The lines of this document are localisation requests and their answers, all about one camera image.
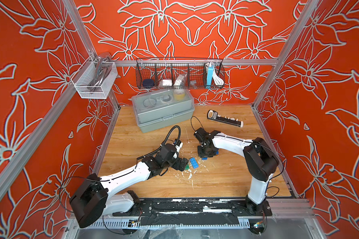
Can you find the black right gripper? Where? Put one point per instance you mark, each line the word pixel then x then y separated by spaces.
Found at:
pixel 210 155

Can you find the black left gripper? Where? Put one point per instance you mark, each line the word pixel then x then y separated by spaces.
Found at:
pixel 179 161

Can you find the light blue long lego brick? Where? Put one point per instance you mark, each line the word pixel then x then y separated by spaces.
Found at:
pixel 193 163

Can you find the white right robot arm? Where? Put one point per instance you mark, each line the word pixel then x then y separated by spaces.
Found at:
pixel 260 160

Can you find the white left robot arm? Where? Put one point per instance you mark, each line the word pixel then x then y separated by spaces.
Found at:
pixel 98 196

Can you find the dark brown bit holder case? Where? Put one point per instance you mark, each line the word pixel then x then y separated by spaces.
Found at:
pixel 215 116

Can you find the grey green plastic toolbox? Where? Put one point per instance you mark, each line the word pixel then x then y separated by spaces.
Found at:
pixel 159 109

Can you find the yellow tape roll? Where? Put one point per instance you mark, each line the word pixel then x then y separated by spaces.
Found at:
pixel 179 94

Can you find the clear bag in basket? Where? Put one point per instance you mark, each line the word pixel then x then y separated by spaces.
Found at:
pixel 180 81

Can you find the light blue box in basket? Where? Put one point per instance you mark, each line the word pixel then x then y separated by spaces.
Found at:
pixel 209 77

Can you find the white box in basket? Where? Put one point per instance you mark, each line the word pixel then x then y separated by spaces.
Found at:
pixel 166 83

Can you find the dark round tin in basket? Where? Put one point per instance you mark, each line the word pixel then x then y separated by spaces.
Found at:
pixel 148 83

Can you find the metal tool in bin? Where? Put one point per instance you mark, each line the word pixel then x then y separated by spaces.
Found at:
pixel 102 71

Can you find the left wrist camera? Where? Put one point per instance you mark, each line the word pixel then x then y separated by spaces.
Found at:
pixel 178 144

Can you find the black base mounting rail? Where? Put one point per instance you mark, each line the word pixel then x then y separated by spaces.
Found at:
pixel 219 212

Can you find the black wire wall basket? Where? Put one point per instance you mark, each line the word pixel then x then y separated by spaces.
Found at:
pixel 179 73

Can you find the clear plastic wall bin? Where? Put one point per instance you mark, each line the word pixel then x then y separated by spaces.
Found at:
pixel 86 74

